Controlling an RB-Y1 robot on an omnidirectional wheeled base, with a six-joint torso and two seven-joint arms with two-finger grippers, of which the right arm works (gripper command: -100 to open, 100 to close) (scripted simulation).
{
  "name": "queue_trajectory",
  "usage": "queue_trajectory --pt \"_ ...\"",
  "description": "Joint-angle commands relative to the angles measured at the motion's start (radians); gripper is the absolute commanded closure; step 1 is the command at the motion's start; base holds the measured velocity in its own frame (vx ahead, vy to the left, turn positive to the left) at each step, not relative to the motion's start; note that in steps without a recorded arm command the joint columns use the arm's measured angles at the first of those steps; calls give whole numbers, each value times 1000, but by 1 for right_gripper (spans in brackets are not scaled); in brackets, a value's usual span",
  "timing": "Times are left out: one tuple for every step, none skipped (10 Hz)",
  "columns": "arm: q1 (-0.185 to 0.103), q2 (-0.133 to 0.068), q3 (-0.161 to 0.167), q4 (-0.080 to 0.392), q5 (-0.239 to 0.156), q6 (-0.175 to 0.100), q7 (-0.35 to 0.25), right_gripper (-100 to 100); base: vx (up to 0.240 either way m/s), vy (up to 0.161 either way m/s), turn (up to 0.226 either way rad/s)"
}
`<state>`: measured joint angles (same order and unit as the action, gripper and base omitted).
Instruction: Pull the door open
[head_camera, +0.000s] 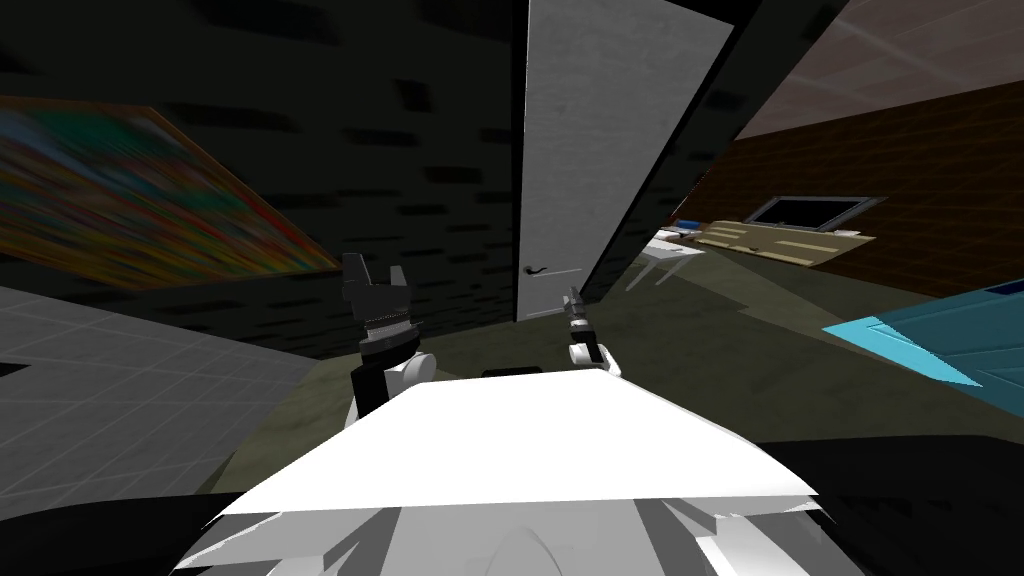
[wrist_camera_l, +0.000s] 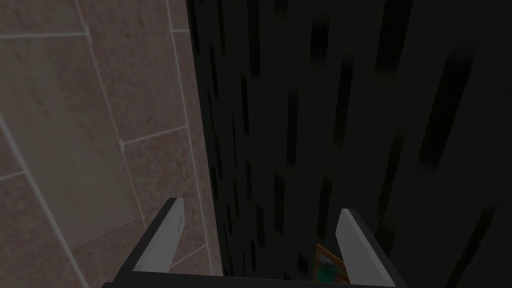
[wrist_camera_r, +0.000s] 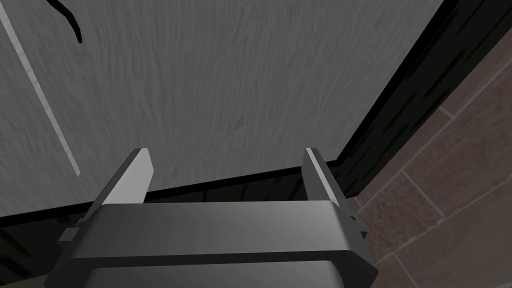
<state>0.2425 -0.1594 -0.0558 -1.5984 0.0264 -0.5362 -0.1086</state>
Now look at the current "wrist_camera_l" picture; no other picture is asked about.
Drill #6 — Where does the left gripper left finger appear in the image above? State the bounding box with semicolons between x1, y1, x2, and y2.
113;197;185;283

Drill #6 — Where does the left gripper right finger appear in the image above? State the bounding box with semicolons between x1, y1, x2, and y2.
335;208;408;288

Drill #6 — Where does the orange and teal book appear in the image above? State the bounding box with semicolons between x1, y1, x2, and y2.
312;243;352;285

